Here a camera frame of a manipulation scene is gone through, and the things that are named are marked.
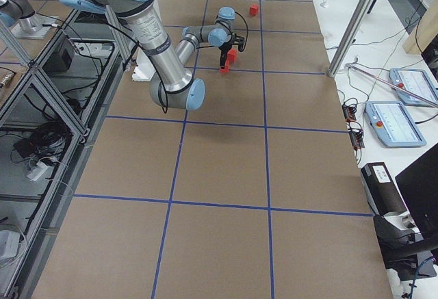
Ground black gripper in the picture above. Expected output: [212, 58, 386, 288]
[220, 42, 232, 66]

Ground red wooden cube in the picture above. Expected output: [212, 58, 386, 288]
[248, 4, 259, 16]
[227, 49, 237, 64]

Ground red wooden cube carried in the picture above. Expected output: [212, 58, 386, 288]
[220, 60, 230, 74]

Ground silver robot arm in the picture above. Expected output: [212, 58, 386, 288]
[59, 0, 245, 111]

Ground small circuit board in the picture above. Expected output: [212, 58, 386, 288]
[342, 104, 357, 122]

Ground black power adapter box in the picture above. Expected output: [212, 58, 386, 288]
[43, 36, 75, 73]

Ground near teach pendant tablet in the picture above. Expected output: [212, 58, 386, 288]
[365, 101, 427, 148]

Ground teach pendant tablet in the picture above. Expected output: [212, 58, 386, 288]
[365, 101, 427, 148]
[389, 68, 437, 107]

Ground far teach pendant tablet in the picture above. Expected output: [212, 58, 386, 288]
[389, 68, 437, 107]

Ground black cardboard box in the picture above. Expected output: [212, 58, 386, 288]
[361, 162, 407, 217]

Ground black computer monitor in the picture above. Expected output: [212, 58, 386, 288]
[396, 145, 437, 237]

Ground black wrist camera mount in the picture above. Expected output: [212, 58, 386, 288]
[231, 34, 247, 52]

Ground metal rod with handle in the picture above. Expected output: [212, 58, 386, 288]
[346, 64, 437, 107]

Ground aluminium frame post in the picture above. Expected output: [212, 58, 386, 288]
[327, 0, 373, 78]

